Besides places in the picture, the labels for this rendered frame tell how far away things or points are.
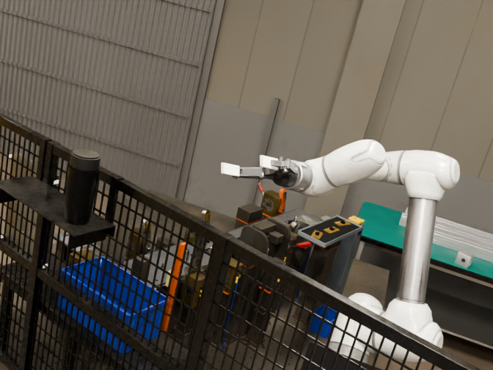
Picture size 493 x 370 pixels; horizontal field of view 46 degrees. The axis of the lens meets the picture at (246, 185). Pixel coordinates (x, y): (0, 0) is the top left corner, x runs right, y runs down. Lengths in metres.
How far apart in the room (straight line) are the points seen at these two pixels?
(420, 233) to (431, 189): 0.16
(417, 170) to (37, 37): 4.23
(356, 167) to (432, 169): 0.54
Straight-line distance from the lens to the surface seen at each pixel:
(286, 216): 3.07
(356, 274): 3.39
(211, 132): 5.05
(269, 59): 4.84
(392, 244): 4.03
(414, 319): 2.16
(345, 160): 1.67
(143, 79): 5.21
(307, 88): 4.79
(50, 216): 1.54
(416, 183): 2.17
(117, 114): 5.37
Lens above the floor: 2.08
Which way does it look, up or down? 19 degrees down
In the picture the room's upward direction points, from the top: 14 degrees clockwise
